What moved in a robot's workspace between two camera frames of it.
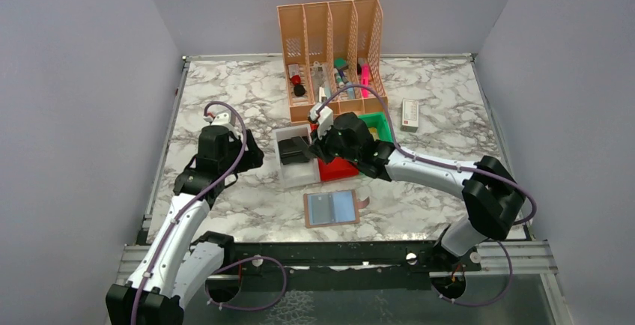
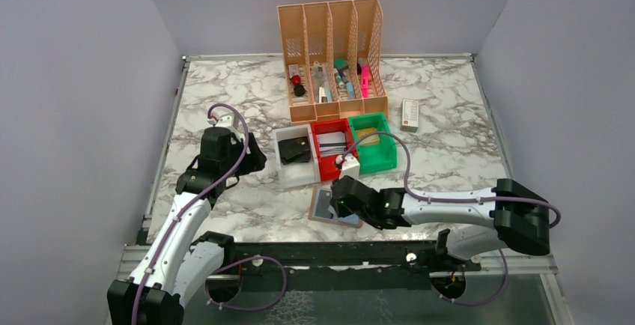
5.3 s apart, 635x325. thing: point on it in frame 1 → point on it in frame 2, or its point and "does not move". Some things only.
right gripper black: [317, 146] → [340, 209]
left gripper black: [252, 157] does not move
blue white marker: [350, 93] does not move
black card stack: [293, 150] does not move
